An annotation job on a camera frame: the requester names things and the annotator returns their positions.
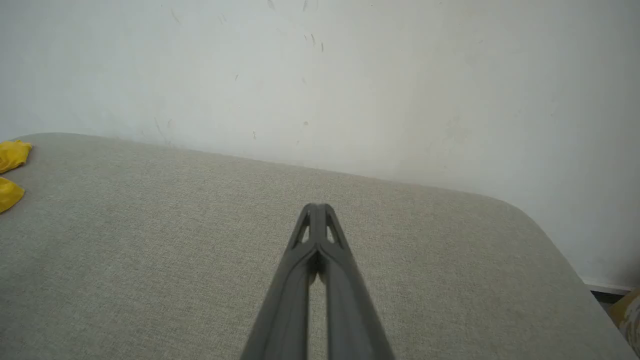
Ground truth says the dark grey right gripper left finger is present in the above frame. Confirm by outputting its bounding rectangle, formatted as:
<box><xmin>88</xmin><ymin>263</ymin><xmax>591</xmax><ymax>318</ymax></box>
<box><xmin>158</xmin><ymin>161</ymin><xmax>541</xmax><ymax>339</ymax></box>
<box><xmin>240</xmin><ymin>203</ymin><xmax>319</xmax><ymax>360</ymax></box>

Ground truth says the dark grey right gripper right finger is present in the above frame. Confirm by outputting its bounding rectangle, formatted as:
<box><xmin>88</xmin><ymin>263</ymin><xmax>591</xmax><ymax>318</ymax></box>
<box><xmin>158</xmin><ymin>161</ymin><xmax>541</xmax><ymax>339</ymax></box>
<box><xmin>317</xmin><ymin>203</ymin><xmax>396</xmax><ymax>360</ymax></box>

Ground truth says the yellow tiger face t-shirt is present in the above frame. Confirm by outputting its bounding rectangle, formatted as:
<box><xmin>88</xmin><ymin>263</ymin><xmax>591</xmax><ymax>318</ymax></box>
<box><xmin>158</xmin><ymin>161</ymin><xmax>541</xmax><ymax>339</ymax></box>
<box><xmin>0</xmin><ymin>140</ymin><xmax>34</xmax><ymax>215</ymax></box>

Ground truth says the grey fabric sofa seat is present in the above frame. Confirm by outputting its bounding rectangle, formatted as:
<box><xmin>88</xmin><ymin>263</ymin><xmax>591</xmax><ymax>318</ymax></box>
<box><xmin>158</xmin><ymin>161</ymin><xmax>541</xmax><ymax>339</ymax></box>
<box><xmin>0</xmin><ymin>132</ymin><xmax>639</xmax><ymax>360</ymax></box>

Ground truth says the white baseboard strip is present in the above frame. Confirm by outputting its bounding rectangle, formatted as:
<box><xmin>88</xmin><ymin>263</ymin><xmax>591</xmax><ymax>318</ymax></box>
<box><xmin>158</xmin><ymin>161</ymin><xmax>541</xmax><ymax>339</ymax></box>
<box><xmin>581</xmin><ymin>276</ymin><xmax>637</xmax><ymax>296</ymax></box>

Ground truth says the yellow patterned cushion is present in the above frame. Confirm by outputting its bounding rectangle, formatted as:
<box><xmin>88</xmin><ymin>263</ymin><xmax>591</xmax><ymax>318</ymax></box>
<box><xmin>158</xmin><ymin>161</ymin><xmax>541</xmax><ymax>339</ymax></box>
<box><xmin>607</xmin><ymin>287</ymin><xmax>640</xmax><ymax>357</ymax></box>

